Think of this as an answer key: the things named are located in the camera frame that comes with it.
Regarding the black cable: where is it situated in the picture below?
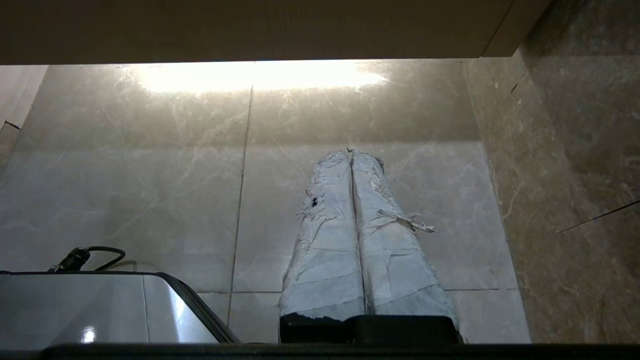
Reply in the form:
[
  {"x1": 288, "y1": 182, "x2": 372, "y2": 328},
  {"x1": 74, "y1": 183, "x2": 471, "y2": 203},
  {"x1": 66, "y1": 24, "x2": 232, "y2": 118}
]
[{"x1": 48, "y1": 245, "x2": 127, "y2": 273}]

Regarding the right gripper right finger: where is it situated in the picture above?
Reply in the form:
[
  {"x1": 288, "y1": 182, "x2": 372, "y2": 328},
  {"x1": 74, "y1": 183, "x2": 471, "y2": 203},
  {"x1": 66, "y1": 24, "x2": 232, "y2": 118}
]
[{"x1": 349, "y1": 148, "x2": 461, "y2": 344}]

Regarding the wooden cabinet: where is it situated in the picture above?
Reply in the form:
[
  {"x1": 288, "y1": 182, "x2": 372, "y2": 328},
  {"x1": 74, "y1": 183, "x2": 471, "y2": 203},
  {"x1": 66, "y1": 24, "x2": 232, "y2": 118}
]
[{"x1": 0, "y1": 0, "x2": 551, "y2": 66}]

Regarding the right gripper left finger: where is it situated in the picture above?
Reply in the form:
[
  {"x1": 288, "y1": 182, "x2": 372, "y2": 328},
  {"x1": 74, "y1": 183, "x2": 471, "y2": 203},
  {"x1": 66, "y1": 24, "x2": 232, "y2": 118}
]
[{"x1": 278, "y1": 149, "x2": 366, "y2": 344}]

